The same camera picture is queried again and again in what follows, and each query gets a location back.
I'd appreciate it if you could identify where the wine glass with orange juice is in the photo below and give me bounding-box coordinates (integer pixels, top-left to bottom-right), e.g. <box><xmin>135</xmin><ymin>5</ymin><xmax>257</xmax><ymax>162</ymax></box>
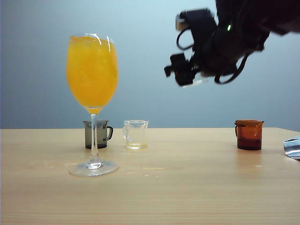
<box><xmin>66</xmin><ymin>33</ymin><xmax>120</xmax><ymax>178</ymax></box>

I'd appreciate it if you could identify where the amber brown measuring cup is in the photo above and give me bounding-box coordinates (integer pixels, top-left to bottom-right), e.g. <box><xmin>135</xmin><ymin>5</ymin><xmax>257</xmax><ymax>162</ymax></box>
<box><xmin>234</xmin><ymin>119</ymin><xmax>265</xmax><ymax>151</ymax></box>

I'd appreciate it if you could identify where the thin black camera cable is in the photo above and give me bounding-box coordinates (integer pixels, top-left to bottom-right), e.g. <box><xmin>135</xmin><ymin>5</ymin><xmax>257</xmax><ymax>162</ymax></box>
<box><xmin>176</xmin><ymin>29</ymin><xmax>195</xmax><ymax>51</ymax></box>

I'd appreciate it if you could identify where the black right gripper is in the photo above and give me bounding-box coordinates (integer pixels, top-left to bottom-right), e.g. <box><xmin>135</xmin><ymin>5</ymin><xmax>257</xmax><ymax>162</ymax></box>
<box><xmin>164</xmin><ymin>32</ymin><xmax>239</xmax><ymax>87</ymax></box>

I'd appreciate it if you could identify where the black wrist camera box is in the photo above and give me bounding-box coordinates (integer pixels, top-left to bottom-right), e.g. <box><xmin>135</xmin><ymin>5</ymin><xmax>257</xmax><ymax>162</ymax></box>
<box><xmin>175</xmin><ymin>8</ymin><xmax>219</xmax><ymax>49</ymax></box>

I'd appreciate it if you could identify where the crumpled silver foil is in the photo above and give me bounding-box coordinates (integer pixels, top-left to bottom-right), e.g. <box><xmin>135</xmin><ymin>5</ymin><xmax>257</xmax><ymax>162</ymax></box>
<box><xmin>283</xmin><ymin>135</ymin><xmax>300</xmax><ymax>161</ymax></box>

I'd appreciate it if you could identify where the smoky grey measuring cup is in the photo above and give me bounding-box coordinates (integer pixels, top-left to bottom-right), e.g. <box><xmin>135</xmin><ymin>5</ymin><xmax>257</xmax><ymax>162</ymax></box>
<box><xmin>82</xmin><ymin>120</ymin><xmax>114</xmax><ymax>150</ymax></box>

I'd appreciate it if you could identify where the flat black arm cable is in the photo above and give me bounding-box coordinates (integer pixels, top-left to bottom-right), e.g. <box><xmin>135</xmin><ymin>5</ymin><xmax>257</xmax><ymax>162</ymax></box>
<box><xmin>214</xmin><ymin>49</ymin><xmax>249</xmax><ymax>85</ymax></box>

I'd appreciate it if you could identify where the clear glass measuring cup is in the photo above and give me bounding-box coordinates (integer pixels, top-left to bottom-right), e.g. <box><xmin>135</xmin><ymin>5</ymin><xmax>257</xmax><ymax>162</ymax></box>
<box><xmin>122</xmin><ymin>120</ymin><xmax>150</xmax><ymax>150</ymax></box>

